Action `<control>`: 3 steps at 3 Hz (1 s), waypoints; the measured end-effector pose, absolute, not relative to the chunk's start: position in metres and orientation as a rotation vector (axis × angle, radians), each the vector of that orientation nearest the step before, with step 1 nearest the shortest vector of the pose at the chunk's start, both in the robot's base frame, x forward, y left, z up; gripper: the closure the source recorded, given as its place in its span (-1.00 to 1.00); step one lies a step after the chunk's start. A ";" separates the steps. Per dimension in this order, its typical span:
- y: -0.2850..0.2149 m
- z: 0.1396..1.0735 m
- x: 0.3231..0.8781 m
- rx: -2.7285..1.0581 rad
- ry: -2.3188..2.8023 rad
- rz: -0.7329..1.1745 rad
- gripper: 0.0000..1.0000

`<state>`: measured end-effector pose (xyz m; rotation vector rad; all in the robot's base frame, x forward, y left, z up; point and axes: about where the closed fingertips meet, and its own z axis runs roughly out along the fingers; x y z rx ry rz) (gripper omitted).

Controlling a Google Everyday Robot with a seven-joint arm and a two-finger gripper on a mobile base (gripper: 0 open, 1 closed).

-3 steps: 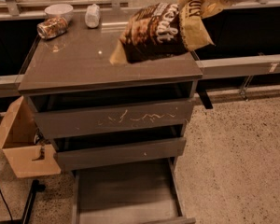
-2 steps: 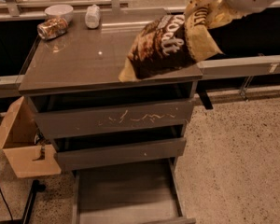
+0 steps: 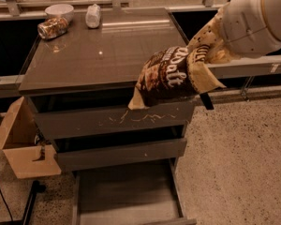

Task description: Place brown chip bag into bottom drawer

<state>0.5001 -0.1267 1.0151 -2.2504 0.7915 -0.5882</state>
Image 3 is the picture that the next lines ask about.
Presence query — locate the black stand base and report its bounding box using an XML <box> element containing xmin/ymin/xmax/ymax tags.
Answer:
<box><xmin>21</xmin><ymin>180</ymin><xmax>46</xmax><ymax>225</ymax></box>

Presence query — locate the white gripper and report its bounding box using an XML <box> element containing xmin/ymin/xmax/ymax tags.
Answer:
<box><xmin>187</xmin><ymin>0</ymin><xmax>281</xmax><ymax>64</ymax></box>

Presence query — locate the black cable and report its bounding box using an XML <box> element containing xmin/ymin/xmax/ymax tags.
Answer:
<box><xmin>0</xmin><ymin>155</ymin><xmax>15</xmax><ymax>222</ymax></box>

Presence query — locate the grey drawer cabinet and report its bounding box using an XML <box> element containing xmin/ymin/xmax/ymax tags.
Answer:
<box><xmin>20</xmin><ymin>8</ymin><xmax>185</xmax><ymax>159</ymax></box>

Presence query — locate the grey middle drawer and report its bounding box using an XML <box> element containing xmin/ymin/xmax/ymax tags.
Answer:
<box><xmin>55</xmin><ymin>126</ymin><xmax>187</xmax><ymax>172</ymax></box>

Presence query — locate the tipped drink can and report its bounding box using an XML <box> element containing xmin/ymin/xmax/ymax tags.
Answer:
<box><xmin>37</xmin><ymin>17</ymin><xmax>68</xmax><ymax>40</ymax></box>

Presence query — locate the grey top drawer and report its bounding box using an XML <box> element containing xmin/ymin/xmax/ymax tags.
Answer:
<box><xmin>29</xmin><ymin>92</ymin><xmax>194</xmax><ymax>140</ymax></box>

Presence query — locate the grey open bottom drawer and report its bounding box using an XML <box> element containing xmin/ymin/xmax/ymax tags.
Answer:
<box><xmin>71</xmin><ymin>159</ymin><xmax>197</xmax><ymax>225</ymax></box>

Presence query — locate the white bowl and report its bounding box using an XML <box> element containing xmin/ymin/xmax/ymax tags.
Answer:
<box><xmin>45</xmin><ymin>4</ymin><xmax>74</xmax><ymax>23</ymax></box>

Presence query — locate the brown chip bag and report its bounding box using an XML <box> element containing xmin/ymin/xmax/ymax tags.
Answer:
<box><xmin>128</xmin><ymin>45</ymin><xmax>225</xmax><ymax>110</ymax></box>

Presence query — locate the cardboard box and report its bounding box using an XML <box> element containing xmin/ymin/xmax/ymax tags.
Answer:
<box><xmin>0</xmin><ymin>97</ymin><xmax>62</xmax><ymax>179</ymax></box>

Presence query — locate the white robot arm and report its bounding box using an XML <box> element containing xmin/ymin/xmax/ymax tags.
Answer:
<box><xmin>187</xmin><ymin>0</ymin><xmax>281</xmax><ymax>63</ymax></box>

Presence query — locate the metal railing frame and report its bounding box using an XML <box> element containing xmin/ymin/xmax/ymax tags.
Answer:
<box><xmin>0</xmin><ymin>0</ymin><xmax>281</xmax><ymax>99</ymax></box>

